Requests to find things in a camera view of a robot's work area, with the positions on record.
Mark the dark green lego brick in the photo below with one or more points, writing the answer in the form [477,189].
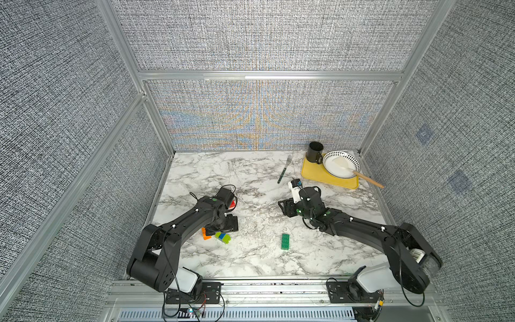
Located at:
[285,241]

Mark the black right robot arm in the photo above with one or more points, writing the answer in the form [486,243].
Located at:
[411,260]

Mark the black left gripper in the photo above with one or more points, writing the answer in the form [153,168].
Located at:
[233,225]

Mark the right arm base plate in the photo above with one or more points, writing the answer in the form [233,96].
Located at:
[340,292]

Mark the black mug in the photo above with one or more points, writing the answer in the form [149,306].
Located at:
[314,152]

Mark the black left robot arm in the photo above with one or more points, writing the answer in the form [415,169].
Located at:
[155,258]

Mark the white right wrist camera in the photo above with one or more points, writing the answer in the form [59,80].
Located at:
[295,186]

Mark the aluminium front rail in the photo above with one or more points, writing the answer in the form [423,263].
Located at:
[296,291]

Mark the aluminium frame corner post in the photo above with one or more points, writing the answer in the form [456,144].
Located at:
[115,29]

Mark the orange lego brick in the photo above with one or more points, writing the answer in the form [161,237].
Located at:
[205,235]

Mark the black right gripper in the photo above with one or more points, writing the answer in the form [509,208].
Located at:
[288,206]

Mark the white patterned bowl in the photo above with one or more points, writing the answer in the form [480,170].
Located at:
[337,171]

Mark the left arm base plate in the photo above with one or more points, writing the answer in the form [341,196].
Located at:
[208,293]

